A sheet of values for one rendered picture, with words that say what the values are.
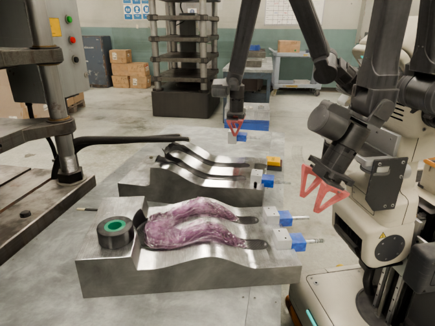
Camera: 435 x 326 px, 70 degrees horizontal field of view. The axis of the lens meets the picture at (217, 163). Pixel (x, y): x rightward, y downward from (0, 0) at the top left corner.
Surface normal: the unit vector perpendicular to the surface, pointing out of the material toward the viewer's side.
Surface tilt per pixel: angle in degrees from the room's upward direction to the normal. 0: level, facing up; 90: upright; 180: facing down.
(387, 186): 90
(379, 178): 90
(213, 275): 90
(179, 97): 90
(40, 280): 0
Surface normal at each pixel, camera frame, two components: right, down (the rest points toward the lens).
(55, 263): 0.00, -0.91
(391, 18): 0.14, 0.40
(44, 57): 0.66, 0.31
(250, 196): -0.20, 0.40
